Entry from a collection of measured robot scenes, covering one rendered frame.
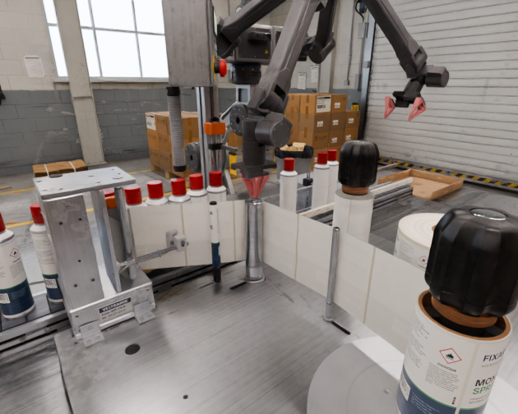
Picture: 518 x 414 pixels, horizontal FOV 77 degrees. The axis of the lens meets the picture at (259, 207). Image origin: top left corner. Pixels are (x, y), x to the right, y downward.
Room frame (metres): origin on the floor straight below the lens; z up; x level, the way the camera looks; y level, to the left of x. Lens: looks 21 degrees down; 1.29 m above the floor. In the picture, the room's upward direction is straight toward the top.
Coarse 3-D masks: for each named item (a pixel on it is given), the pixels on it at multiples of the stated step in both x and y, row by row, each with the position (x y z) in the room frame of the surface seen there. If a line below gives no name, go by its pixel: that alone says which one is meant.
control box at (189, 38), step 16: (176, 0) 0.77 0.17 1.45; (192, 0) 0.78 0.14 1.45; (208, 0) 0.78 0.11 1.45; (176, 16) 0.77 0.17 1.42; (192, 16) 0.78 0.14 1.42; (208, 16) 0.78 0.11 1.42; (176, 32) 0.77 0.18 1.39; (192, 32) 0.78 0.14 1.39; (208, 32) 0.78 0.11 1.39; (176, 48) 0.77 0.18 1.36; (192, 48) 0.78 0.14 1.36; (208, 48) 0.78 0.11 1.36; (176, 64) 0.77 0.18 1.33; (192, 64) 0.77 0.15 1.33; (208, 64) 0.78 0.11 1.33; (176, 80) 0.77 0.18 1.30; (192, 80) 0.77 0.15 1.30; (208, 80) 0.78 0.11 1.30
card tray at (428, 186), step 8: (392, 176) 1.56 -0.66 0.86; (400, 176) 1.61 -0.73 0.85; (408, 176) 1.65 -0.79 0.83; (416, 176) 1.64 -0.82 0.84; (424, 176) 1.60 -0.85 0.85; (432, 176) 1.57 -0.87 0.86; (440, 176) 1.55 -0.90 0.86; (408, 184) 1.50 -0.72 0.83; (416, 184) 1.50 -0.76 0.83; (424, 184) 1.50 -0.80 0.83; (432, 184) 1.50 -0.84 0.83; (440, 184) 1.50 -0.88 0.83; (448, 184) 1.50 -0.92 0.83; (456, 184) 1.42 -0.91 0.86; (416, 192) 1.38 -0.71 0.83; (424, 192) 1.38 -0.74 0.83; (432, 192) 1.28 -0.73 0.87; (440, 192) 1.32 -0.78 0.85; (448, 192) 1.38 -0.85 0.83
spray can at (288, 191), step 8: (288, 160) 0.92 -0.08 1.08; (288, 168) 0.92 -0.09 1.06; (280, 176) 0.93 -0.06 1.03; (288, 176) 0.91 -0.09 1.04; (296, 176) 0.93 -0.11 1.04; (280, 184) 0.93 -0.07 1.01; (288, 184) 0.91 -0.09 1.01; (296, 184) 0.93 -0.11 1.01; (280, 192) 0.93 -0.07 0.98; (288, 192) 0.92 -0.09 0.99; (296, 192) 0.93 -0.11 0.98; (280, 200) 0.93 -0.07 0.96; (288, 200) 0.91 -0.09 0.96; (288, 208) 0.91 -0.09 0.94
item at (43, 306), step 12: (384, 192) 1.24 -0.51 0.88; (324, 216) 0.99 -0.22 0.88; (156, 276) 0.64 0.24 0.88; (36, 300) 0.55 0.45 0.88; (48, 300) 0.55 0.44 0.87; (0, 312) 0.52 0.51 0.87; (36, 312) 0.51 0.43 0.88; (48, 312) 0.51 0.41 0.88; (0, 324) 0.47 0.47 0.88; (12, 324) 0.47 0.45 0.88
